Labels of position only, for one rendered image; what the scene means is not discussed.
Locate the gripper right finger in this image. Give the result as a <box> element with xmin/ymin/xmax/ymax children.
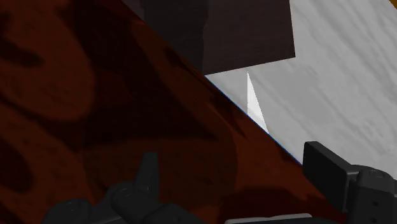
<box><xmin>302</xmin><ymin>141</ymin><xmax>397</xmax><ymax>224</ymax></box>

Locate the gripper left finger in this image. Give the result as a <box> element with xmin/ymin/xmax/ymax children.
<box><xmin>41</xmin><ymin>151</ymin><xmax>206</xmax><ymax>224</ymax></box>

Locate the red-brown patterned table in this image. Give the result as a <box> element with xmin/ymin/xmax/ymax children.
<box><xmin>0</xmin><ymin>0</ymin><xmax>347</xmax><ymax>224</ymax></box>

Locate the dark robot stand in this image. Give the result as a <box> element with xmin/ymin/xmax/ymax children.
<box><xmin>122</xmin><ymin>0</ymin><xmax>296</xmax><ymax>76</ymax></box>

